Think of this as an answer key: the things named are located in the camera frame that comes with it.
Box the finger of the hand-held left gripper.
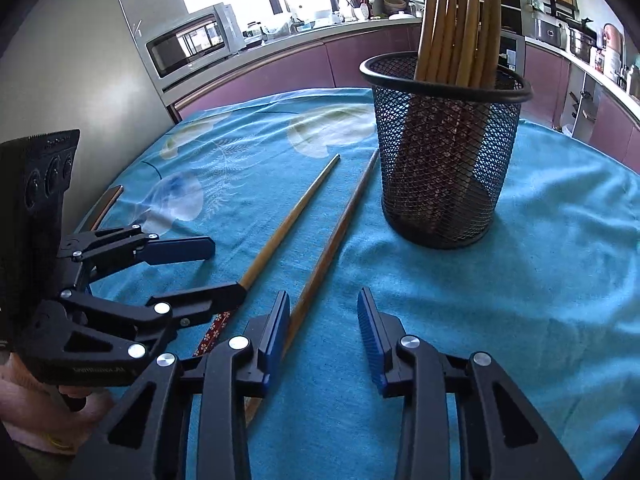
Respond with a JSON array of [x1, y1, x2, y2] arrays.
[[56, 225, 216, 287], [60, 282, 248, 334]]

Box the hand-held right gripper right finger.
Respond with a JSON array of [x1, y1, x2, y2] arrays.
[[356, 286, 584, 480]]

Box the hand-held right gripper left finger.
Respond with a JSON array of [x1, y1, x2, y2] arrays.
[[67, 290, 291, 480]]

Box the floral end wooden chopstick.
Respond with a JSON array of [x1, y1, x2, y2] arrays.
[[244, 149, 380, 429], [192, 154, 342, 359]]

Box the black mesh utensil holder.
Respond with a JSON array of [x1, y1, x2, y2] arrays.
[[359, 52, 534, 249]]

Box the bunch of wooden chopsticks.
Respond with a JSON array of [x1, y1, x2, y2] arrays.
[[385, 0, 503, 235]]

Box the person's left hand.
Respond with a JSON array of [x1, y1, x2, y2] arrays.
[[0, 352, 114, 444]]

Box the grey refrigerator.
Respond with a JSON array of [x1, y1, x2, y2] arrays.
[[0, 0, 202, 241]]

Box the blue floral tablecloth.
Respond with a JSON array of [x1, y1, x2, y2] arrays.
[[85, 87, 640, 480]]

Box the silver microwave oven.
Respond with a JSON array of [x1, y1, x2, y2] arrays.
[[145, 3, 240, 80]]

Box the purple kitchen cabinets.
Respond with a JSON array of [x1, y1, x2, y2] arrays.
[[172, 24, 640, 171]]

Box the black built-in oven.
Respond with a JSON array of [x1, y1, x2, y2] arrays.
[[497, 30, 527, 79]]

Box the steel cooking pot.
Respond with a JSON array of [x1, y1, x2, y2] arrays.
[[567, 27, 597, 64]]

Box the pink plastic container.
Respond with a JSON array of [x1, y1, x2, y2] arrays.
[[602, 22, 627, 84]]

